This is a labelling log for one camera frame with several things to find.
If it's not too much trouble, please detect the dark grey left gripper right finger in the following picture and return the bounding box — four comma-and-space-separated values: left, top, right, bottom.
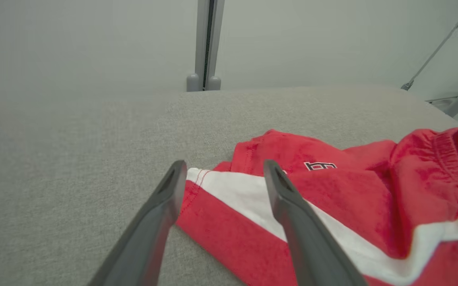
264, 159, 369, 286

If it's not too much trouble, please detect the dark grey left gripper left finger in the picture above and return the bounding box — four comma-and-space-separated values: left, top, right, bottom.
88, 160, 188, 286

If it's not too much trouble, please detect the red and white shirt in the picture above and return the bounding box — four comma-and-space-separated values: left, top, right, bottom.
175, 127, 458, 286

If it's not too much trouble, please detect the grey fabric sofa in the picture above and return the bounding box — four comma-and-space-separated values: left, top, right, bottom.
0, 85, 458, 286

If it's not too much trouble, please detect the grey metal support leg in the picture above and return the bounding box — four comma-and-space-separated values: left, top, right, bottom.
426, 73, 458, 118

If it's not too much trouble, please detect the thin grey diagonal rod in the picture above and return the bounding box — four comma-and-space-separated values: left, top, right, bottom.
401, 0, 458, 91

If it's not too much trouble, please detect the grey partition post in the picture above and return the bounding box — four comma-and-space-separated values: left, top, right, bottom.
186, 0, 225, 92

